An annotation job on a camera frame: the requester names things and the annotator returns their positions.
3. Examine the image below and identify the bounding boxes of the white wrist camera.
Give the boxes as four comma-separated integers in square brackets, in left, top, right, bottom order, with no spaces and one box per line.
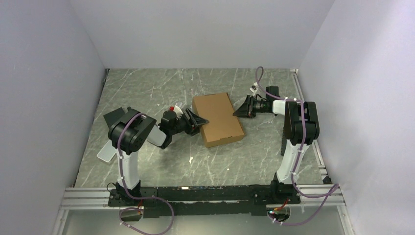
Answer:
[169,102,184,119]
[249,82,261,97]

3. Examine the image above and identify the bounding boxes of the brown cardboard box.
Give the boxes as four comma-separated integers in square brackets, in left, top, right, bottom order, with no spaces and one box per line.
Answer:
[192,93,245,148]

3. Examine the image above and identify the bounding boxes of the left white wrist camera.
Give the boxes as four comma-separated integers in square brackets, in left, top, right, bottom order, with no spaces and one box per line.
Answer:
[169,102,184,119]

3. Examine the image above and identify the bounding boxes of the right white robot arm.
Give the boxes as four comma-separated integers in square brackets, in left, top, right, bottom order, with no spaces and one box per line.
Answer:
[233,86,320,185]

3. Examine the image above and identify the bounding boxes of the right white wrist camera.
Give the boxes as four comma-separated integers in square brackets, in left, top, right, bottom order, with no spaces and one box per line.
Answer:
[249,82,261,97]

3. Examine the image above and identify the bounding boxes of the left black rectangular pad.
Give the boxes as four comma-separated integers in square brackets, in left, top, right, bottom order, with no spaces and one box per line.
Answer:
[103,107,125,129]

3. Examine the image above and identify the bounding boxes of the right black rectangular pad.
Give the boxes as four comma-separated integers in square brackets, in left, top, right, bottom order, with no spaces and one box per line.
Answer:
[280,128,287,156]

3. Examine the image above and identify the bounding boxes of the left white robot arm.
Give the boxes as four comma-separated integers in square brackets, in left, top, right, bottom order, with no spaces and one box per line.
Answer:
[104,106,209,206]

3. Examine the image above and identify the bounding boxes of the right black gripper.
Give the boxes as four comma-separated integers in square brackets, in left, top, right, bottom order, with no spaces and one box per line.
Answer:
[233,95,268,119]

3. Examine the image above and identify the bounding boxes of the black rectangular pad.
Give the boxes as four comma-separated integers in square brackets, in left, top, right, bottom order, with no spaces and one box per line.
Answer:
[280,128,287,156]
[103,107,125,129]

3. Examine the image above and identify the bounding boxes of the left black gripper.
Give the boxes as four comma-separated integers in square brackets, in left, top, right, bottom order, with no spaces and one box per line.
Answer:
[170,108,209,136]

